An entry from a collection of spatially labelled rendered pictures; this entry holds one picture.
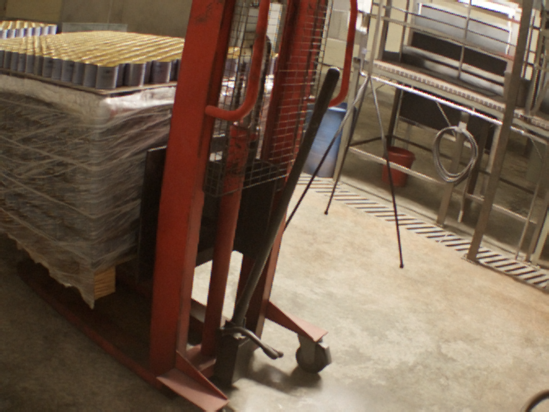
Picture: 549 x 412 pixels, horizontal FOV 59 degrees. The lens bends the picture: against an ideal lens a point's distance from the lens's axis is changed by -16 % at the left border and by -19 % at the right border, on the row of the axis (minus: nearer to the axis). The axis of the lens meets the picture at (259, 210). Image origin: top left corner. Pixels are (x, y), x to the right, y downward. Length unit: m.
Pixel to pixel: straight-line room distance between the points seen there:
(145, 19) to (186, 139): 3.88
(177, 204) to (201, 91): 0.36
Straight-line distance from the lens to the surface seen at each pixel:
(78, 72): 1.80
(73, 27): 3.90
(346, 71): 1.98
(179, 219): 1.76
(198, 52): 1.64
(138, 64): 1.77
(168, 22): 5.25
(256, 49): 1.52
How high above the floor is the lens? 1.48
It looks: 22 degrees down
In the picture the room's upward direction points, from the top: 10 degrees clockwise
